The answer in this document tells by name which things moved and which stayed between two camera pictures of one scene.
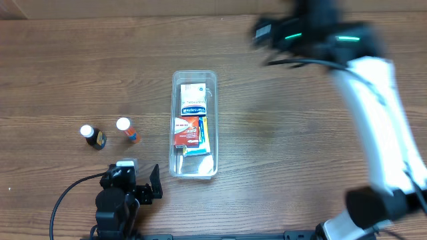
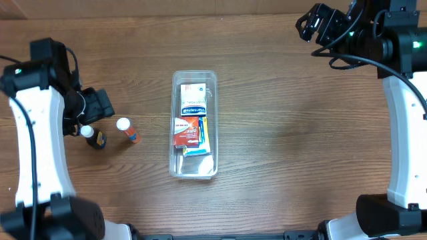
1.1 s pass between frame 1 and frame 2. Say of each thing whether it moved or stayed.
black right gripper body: moved
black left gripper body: moved
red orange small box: stayed
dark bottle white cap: stayed
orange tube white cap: stayed
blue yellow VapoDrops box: stayed
